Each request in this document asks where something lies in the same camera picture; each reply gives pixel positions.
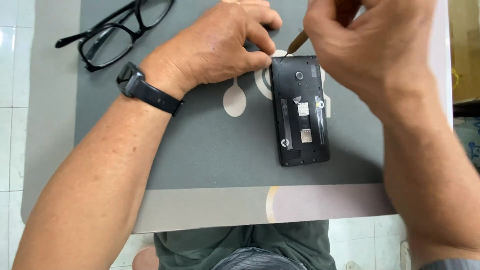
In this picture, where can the black framed eyeglasses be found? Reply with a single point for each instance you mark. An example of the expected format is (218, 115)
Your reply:
(108, 32)

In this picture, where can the person's right fingers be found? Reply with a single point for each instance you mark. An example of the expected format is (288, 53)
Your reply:
(318, 30)

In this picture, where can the yellowish wooden furniture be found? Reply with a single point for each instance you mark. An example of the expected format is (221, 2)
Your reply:
(467, 48)

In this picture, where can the person's dark green shorts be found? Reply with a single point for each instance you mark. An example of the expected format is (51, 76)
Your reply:
(262, 236)

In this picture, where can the person's right hand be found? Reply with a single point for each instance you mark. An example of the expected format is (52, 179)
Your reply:
(375, 48)

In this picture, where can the blue patterned cloth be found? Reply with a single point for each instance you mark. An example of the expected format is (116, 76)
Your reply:
(470, 142)

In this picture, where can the black wristwatch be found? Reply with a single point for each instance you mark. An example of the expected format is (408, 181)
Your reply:
(150, 92)

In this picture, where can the small precision screwdriver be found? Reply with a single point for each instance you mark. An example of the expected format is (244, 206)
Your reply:
(298, 42)

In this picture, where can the black smartphone without back cover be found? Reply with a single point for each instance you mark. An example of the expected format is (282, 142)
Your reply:
(300, 123)

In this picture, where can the person's left hand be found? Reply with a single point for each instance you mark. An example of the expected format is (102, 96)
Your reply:
(210, 48)

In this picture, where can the dark grey cutlery print placemat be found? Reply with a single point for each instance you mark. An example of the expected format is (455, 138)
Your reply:
(217, 150)

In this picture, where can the person's grey striped shirt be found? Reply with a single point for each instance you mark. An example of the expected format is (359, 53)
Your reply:
(258, 260)

